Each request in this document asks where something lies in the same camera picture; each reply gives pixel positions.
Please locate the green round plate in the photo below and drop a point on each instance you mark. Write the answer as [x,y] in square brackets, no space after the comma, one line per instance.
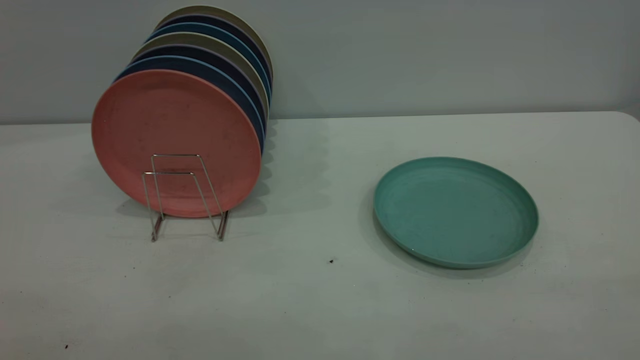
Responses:
[455,212]

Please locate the pink round plate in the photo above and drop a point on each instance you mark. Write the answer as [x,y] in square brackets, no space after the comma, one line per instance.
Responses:
[170,120]

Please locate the teal blue round plate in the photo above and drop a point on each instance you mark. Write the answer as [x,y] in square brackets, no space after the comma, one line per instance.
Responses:
[220,30]

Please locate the beige round plate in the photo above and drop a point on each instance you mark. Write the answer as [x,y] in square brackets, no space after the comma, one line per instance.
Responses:
[200,38]
[210,9]

